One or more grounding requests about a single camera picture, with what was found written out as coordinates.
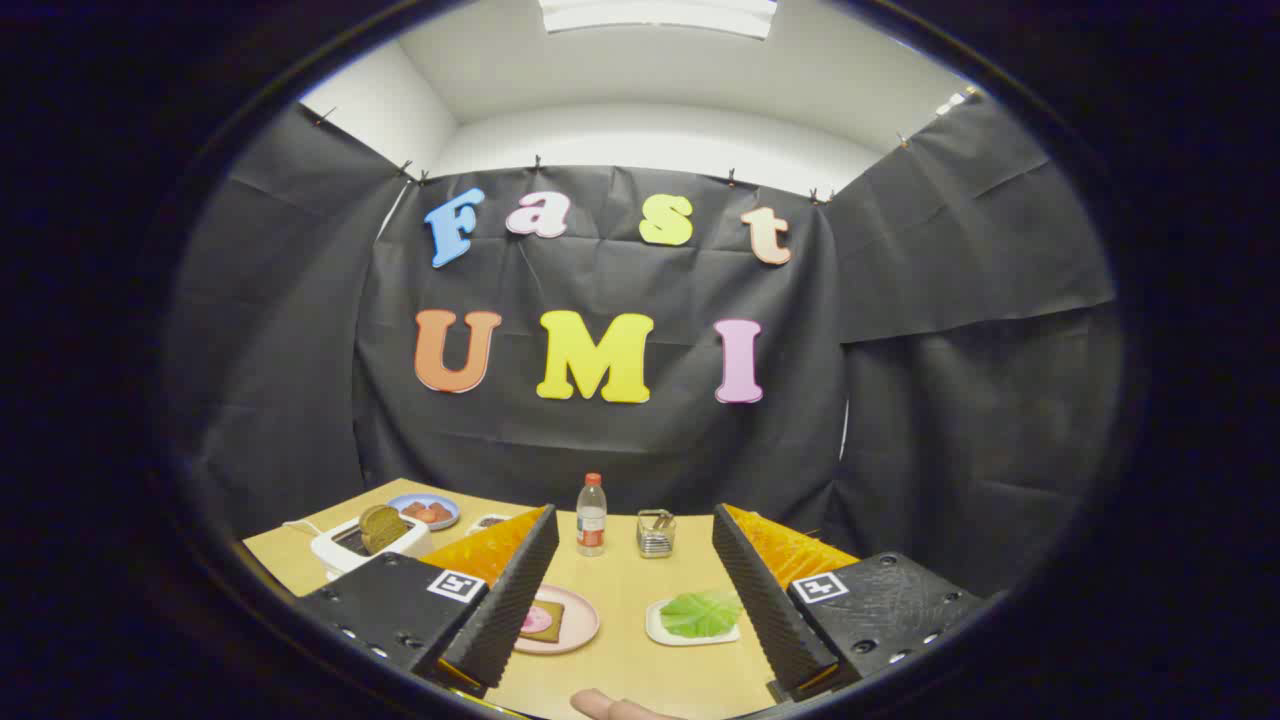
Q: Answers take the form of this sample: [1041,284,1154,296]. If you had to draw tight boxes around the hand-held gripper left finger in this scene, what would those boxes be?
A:
[295,505,561,699]

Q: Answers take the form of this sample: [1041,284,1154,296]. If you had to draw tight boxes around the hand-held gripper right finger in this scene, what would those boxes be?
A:
[712,503,987,703]

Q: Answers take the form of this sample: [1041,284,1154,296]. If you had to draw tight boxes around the green lettuce leaf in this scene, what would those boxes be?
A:
[660,590,746,639]

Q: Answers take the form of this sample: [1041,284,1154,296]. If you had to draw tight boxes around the brown toast slice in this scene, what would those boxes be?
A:
[358,505,409,556]

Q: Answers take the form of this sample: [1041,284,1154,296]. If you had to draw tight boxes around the bread slice under ham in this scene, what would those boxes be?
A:
[520,598,566,643]

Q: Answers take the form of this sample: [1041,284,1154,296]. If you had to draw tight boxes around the pink plate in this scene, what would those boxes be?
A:
[513,585,601,656]

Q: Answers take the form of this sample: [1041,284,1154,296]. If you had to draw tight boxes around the small white square dish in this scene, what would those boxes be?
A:
[645,598,743,647]

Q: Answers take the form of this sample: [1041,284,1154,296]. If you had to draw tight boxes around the clear water bottle red cap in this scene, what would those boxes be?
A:
[576,473,608,558]

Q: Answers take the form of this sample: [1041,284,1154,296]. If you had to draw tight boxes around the blue plate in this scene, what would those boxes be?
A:
[388,493,461,532]

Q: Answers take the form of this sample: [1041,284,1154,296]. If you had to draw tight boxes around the white toaster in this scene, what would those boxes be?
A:
[310,510,433,581]

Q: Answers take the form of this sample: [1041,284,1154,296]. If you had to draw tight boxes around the large ceiling light panel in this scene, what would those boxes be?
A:
[538,0,779,41]

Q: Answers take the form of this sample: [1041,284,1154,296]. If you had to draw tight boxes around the metal wire basket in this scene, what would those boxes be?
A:
[636,509,677,559]

